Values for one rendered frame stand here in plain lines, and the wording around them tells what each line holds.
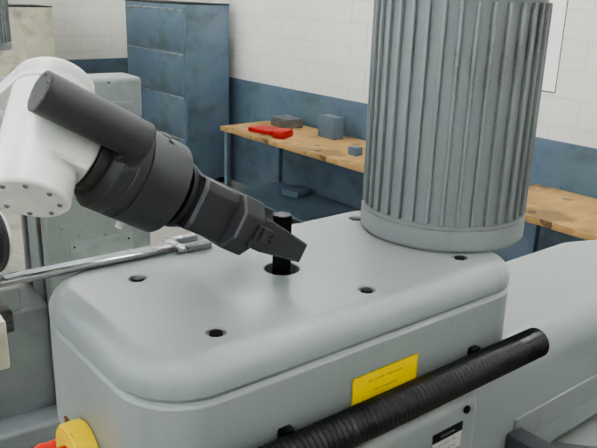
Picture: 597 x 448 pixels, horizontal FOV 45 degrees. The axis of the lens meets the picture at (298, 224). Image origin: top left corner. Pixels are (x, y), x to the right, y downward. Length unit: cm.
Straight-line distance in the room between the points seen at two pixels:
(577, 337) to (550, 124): 450
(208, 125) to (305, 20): 172
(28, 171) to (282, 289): 27
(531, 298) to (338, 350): 48
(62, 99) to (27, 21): 861
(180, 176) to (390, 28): 31
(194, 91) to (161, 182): 741
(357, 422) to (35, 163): 35
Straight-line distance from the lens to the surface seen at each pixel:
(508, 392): 96
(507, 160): 82
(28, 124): 60
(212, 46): 811
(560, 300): 109
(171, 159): 64
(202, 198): 65
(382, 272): 76
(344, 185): 703
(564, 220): 469
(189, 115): 804
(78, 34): 1034
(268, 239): 67
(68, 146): 60
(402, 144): 81
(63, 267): 76
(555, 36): 548
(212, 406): 59
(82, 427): 70
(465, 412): 87
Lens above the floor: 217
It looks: 18 degrees down
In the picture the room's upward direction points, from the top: 2 degrees clockwise
